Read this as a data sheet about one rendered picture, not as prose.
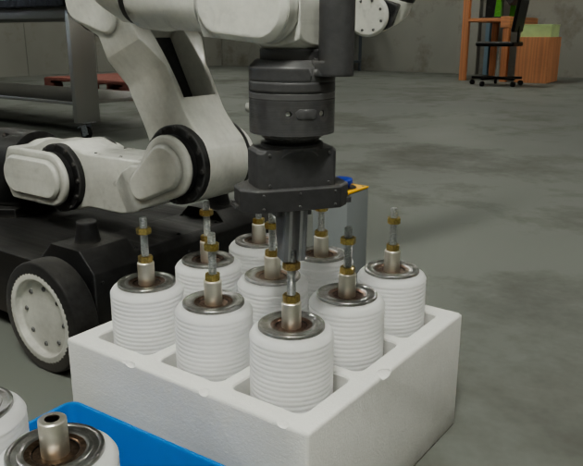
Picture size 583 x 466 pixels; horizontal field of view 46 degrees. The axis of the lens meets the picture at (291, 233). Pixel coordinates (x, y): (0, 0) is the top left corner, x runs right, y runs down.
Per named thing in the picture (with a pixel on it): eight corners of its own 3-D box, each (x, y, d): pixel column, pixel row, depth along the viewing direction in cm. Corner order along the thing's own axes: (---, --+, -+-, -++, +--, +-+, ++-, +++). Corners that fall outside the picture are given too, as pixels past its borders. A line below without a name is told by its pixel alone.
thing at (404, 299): (396, 367, 107) (401, 256, 102) (433, 395, 99) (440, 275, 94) (341, 379, 103) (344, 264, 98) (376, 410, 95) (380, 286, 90)
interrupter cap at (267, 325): (243, 332, 77) (243, 326, 77) (282, 310, 83) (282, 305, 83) (302, 349, 73) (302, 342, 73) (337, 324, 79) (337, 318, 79)
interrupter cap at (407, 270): (399, 261, 101) (399, 256, 101) (429, 276, 94) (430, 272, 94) (353, 267, 98) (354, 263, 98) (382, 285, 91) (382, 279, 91)
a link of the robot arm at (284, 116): (245, 220, 68) (243, 96, 64) (222, 198, 77) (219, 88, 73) (363, 210, 72) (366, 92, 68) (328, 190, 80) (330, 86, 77)
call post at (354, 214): (310, 355, 127) (312, 190, 118) (331, 342, 132) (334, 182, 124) (343, 366, 123) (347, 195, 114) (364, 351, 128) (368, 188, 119)
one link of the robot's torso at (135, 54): (163, 221, 124) (49, 5, 129) (228, 202, 138) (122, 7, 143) (212, 180, 115) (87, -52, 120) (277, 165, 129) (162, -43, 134)
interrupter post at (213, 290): (222, 309, 83) (221, 283, 83) (202, 309, 83) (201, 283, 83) (224, 301, 86) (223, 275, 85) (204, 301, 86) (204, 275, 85)
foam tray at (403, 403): (77, 456, 97) (66, 337, 92) (254, 355, 127) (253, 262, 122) (306, 582, 74) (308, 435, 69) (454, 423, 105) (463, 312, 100)
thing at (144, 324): (192, 387, 101) (186, 270, 96) (186, 423, 92) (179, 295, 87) (125, 389, 101) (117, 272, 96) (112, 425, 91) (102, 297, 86)
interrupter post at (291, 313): (276, 329, 78) (276, 301, 77) (288, 322, 79) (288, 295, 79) (294, 334, 76) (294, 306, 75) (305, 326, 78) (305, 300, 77)
